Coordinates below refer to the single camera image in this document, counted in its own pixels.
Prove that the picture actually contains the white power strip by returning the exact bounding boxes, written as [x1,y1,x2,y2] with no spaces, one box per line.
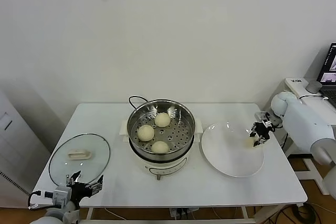
[169,207,200,220]

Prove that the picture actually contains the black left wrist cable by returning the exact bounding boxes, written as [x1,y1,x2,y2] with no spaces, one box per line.
[27,191,47,209]

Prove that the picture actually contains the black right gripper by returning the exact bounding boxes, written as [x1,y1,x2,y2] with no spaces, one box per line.
[247,122,271,148]

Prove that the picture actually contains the black open laptop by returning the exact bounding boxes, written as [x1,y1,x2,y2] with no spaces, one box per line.
[316,42,336,104]

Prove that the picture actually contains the black cable to laptop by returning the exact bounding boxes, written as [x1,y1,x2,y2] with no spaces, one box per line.
[299,94,329,102]

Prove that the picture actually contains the glass pot lid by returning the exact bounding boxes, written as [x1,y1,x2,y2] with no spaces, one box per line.
[48,133,111,186]

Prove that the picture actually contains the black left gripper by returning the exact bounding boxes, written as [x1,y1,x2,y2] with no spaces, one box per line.
[65,170,104,199]

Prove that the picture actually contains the white round plate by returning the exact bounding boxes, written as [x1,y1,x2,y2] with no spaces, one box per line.
[201,120,265,178]

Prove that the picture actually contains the white table frame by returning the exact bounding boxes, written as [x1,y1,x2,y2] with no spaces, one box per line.
[77,206,265,224]

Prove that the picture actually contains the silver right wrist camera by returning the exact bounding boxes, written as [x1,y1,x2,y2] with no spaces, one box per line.
[254,112,271,124]

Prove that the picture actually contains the white floor cabinet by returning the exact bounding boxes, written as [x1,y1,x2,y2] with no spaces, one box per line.
[0,90,52,206]

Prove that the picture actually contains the white electric cooker base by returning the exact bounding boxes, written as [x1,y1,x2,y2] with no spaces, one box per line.
[120,119,204,182]

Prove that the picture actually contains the black cooker power cord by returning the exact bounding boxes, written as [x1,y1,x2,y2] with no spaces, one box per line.
[128,96,151,111]

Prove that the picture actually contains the white steamed baozi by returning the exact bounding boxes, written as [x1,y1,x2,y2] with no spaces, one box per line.
[152,141,170,155]
[243,137,259,148]
[154,112,171,128]
[138,125,155,142]

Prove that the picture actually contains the stainless steel steamer basket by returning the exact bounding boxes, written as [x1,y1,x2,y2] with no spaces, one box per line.
[127,99,196,161]

